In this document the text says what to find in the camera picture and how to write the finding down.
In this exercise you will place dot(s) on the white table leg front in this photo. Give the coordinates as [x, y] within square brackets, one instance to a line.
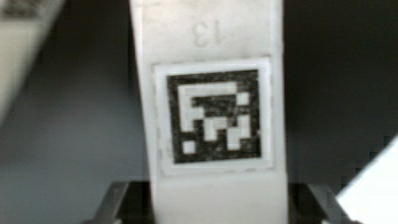
[27, 18]

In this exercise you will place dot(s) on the white table leg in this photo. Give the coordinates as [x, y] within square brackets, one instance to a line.
[27, 18]
[208, 47]

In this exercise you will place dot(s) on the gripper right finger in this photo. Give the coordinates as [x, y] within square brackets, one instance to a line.
[335, 215]

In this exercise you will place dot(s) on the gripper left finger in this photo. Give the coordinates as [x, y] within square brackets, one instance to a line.
[107, 213]

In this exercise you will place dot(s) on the white square table top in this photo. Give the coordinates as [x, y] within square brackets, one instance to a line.
[368, 197]

